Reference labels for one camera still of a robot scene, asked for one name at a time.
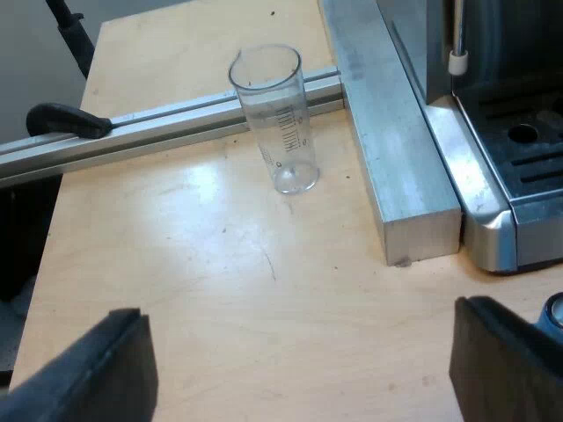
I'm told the clear measuring glass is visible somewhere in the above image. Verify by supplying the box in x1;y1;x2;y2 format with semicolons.
227;43;319;196

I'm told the black tripod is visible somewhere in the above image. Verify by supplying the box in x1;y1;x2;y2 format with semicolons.
45;0;97;81

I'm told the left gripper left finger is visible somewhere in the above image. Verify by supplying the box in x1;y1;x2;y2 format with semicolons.
0;308;159;422

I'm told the black clamp lever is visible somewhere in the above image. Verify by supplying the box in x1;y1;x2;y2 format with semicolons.
26;102;113;140

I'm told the steel espresso machine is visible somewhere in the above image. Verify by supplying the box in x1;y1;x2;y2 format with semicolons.
376;0;563;275

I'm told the aluminium rail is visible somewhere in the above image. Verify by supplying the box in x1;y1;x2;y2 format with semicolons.
0;68;345;180

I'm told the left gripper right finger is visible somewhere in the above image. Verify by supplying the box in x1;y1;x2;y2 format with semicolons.
449;295;563;422

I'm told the metal block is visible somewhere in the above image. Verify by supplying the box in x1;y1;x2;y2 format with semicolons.
319;0;463;267

